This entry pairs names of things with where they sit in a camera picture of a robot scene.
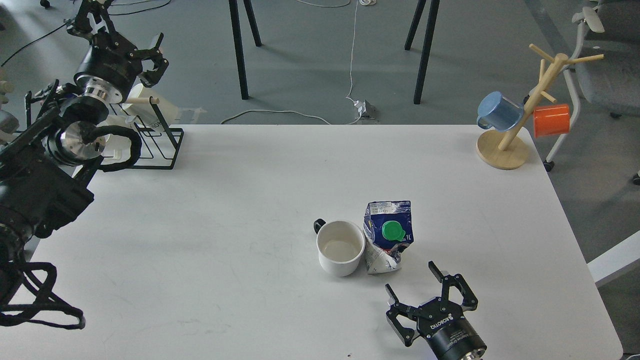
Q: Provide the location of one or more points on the white power adapter plug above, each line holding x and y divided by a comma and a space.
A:
364, 110

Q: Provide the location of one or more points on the white mug upper in rack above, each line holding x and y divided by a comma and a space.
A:
144, 109

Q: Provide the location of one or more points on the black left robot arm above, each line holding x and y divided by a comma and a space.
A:
46, 169

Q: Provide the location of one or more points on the orange mug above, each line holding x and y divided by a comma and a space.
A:
551, 120

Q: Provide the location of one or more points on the black wire cup rack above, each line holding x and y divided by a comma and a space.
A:
155, 149

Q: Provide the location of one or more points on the wooden mug tree stand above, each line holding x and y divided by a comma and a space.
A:
505, 150

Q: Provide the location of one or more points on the white mug lying in rack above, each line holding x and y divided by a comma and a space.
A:
118, 147

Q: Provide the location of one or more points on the black table leg right pair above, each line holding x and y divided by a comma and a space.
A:
428, 39

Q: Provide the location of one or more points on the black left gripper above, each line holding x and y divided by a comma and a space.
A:
111, 66

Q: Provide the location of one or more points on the blue mug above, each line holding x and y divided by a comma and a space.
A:
498, 112

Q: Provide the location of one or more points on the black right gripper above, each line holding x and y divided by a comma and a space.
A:
447, 332

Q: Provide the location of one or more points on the blue white milk carton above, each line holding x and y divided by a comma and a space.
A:
388, 230

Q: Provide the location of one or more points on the white ceramic mug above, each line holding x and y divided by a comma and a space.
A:
340, 246

